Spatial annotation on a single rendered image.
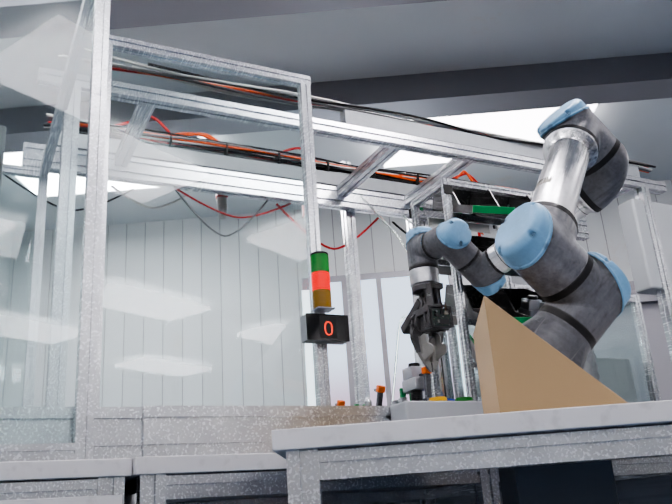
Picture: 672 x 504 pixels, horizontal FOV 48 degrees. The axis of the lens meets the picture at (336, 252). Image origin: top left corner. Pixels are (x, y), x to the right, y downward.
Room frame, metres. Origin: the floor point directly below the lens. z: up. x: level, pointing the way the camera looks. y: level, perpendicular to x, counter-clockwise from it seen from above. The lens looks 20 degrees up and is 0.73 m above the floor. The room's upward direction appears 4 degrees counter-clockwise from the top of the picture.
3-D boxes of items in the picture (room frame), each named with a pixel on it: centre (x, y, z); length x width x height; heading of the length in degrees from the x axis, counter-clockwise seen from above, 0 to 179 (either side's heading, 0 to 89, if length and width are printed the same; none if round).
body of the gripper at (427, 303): (1.82, -0.22, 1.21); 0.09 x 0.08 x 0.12; 27
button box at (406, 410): (1.67, -0.20, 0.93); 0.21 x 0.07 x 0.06; 117
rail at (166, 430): (1.64, 0.00, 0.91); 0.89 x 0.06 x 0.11; 117
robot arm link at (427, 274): (1.82, -0.22, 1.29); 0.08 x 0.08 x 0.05
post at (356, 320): (3.07, -0.06, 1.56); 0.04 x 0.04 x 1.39; 27
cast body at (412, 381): (1.91, -0.17, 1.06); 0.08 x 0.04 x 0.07; 27
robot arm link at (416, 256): (1.82, -0.22, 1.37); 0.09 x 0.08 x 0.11; 33
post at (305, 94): (1.95, 0.06, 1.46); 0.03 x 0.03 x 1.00; 27
